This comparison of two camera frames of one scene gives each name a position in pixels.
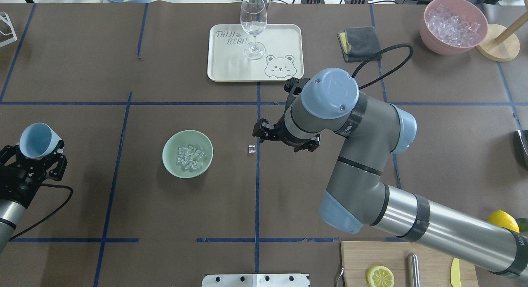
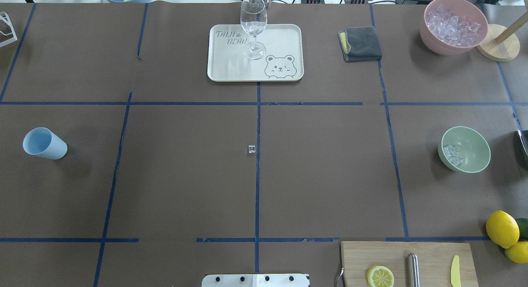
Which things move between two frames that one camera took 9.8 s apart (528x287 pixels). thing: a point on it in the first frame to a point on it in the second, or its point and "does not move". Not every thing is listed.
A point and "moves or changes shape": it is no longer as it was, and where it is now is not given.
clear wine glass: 253,18 does not move
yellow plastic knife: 455,272 does not move
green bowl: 187,154 to 464,149
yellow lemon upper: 500,218 does not move
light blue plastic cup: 38,140 moves or changes shape
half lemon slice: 380,276 does not move
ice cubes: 188,157 to 454,154
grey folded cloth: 359,43 does not move
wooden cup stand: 500,44 does not move
